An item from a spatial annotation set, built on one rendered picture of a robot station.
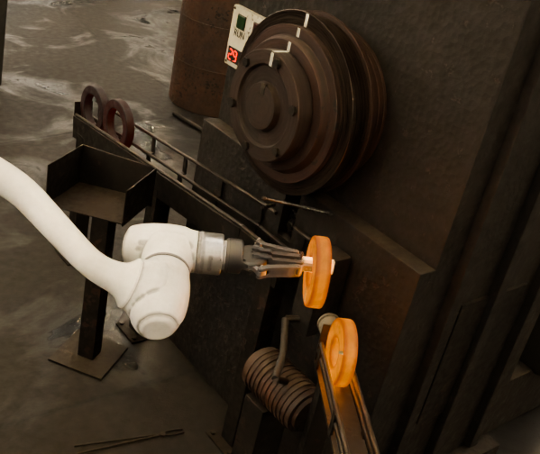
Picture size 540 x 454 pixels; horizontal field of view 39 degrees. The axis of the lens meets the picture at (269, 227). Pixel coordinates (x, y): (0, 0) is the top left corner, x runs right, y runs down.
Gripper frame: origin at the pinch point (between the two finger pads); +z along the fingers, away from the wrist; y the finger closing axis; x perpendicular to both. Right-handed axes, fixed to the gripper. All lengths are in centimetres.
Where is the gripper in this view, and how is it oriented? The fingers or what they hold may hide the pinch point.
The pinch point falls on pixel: (317, 265)
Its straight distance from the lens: 164.5
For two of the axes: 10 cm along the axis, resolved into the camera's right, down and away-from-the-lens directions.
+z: 9.9, 1.1, 1.1
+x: 1.5, -8.7, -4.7
